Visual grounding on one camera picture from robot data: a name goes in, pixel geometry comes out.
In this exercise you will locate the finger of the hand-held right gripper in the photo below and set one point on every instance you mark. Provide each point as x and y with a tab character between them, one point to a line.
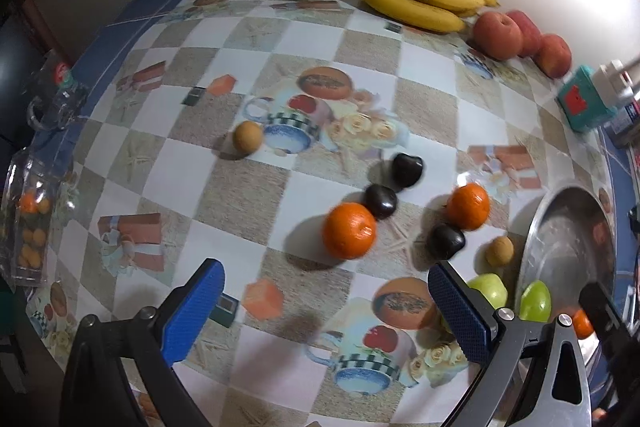
605	312

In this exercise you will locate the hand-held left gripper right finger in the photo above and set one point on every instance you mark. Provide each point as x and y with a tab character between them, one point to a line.
457	307

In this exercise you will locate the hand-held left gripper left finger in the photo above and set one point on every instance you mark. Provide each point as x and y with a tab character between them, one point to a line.
192	312

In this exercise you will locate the orange mandarin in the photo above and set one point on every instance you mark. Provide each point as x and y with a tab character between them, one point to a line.
350	231
582	324
467	206

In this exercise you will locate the pale green jujube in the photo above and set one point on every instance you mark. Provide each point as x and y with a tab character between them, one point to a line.
490	289

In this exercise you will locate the dark cherry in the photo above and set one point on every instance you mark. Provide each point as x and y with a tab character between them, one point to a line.
445	241
380	201
407	169

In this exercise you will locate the tan longan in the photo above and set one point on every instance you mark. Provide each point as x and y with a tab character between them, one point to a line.
499	251
247	137

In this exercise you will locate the bright green jujube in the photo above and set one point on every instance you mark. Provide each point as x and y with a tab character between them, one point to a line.
535	302

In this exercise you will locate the stainless steel bowl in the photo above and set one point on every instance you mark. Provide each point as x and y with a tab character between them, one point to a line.
565	227

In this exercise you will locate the checkered printed tablecloth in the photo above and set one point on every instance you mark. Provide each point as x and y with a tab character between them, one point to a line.
250	207

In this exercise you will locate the clear container of kumquats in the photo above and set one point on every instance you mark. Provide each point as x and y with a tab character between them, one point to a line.
32	232

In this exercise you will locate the stainless steel kettle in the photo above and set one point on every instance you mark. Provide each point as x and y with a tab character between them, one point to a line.
627	127

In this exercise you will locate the teal plastic box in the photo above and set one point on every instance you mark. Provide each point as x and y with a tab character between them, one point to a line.
582	102

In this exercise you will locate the white power plug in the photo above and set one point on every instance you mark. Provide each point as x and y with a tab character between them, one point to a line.
617	82

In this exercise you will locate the clear plastic bottle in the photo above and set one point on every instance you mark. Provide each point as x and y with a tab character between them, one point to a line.
60	99

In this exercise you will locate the red apple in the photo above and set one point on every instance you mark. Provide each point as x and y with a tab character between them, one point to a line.
495	37
530	32
552	56

